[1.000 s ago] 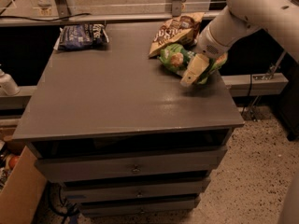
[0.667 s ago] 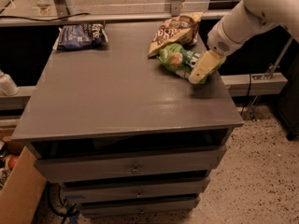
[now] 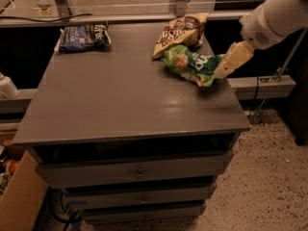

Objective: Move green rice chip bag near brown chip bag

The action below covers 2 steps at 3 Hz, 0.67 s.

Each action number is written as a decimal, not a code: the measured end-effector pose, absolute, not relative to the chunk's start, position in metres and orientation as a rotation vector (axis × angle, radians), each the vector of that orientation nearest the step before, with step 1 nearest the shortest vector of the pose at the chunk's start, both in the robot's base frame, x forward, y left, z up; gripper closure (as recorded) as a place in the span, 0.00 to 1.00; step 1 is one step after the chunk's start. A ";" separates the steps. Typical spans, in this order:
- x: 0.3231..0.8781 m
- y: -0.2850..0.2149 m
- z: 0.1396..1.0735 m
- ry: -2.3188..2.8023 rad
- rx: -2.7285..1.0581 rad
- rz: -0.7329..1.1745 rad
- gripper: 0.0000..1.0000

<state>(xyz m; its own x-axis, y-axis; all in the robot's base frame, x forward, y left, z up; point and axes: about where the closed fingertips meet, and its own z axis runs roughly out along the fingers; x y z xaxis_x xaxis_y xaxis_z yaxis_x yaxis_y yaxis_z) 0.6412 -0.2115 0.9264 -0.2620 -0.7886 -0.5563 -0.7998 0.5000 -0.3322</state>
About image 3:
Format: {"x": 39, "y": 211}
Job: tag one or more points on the white bottle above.
{"x": 7, "y": 87}

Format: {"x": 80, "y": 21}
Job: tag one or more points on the cardboard box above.
{"x": 22, "y": 199}

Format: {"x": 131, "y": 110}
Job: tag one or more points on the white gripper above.
{"x": 255, "y": 29}

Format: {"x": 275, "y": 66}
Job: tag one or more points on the green rice chip bag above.
{"x": 192, "y": 66}

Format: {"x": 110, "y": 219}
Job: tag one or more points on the red round item in box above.
{"x": 13, "y": 167}

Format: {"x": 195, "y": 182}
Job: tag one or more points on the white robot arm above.
{"x": 286, "y": 16}

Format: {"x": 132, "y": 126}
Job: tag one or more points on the blue chip bag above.
{"x": 82, "y": 38}

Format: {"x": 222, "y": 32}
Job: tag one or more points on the brown chip bag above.
{"x": 187, "y": 30}

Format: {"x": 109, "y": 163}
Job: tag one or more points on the grey metal rail frame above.
{"x": 39, "y": 13}

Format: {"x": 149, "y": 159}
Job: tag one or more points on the grey drawer cabinet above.
{"x": 124, "y": 138}

